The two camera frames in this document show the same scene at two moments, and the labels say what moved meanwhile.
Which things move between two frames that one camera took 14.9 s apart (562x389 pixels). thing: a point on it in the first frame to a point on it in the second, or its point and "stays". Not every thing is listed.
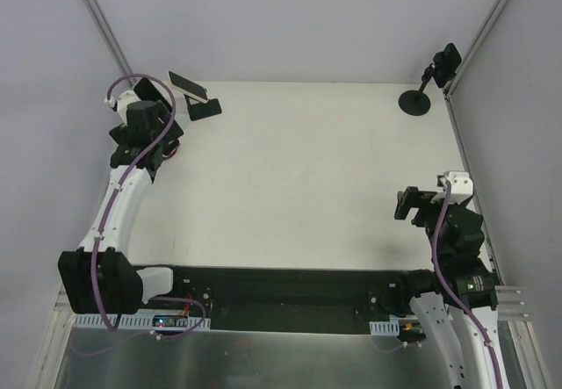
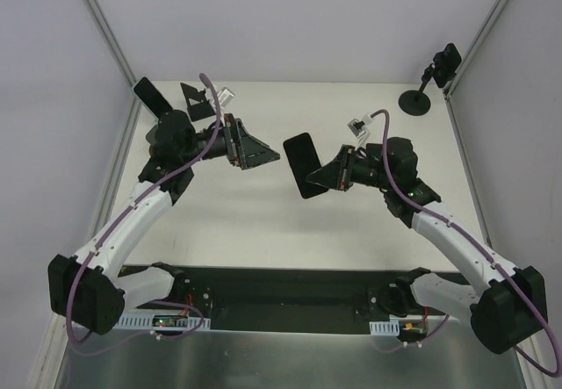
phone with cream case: [188, 87] to [303, 159]
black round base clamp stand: [414, 102] stays
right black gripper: [413, 201] to [345, 168]
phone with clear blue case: [147, 92] stays
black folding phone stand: [198, 111] stays
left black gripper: [149, 89] to [234, 141]
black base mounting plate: [284, 300] stays
